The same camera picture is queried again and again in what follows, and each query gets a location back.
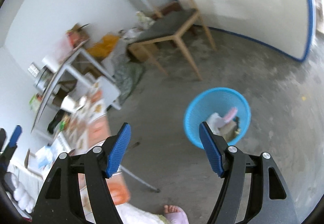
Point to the green food packet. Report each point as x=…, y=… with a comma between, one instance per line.
x=35, y=102

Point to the person's foot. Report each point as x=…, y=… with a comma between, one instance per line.
x=172, y=209

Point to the grey plastic sheet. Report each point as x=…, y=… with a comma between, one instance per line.
x=129, y=79

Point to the open cardboard box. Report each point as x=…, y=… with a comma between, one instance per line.
x=78, y=32

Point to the white paper cup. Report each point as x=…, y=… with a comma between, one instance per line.
x=68, y=103

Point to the white and blue carton box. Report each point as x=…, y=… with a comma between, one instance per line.
x=46, y=154

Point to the blue plastic wastebasket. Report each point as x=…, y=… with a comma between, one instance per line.
x=197, y=110

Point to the black bag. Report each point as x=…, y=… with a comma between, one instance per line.
x=55, y=121

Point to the white bag with green print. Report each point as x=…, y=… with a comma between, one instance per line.
x=144, y=19

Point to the paper towel roll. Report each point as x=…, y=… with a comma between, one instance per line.
x=50, y=62

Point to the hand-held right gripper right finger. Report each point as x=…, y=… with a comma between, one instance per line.
x=211, y=149

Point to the long white desk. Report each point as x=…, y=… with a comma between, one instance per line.
x=63, y=72

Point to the dark red stool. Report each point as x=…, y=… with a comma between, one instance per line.
x=169, y=8

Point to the yellow plastic bag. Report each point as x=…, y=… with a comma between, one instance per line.
x=105, y=44

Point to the wooden chair with dark seat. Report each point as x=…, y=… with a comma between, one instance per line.
x=172, y=24

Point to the white fluffy robe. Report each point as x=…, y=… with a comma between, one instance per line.
x=22, y=193

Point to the pink printed plastic bag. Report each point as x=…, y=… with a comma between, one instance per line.
x=230, y=114

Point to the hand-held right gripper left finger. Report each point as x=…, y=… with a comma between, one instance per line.
x=119, y=149

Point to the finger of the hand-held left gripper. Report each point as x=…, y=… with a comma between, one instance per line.
x=15, y=135
x=2, y=138

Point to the pink slipper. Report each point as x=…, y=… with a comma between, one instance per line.
x=178, y=219

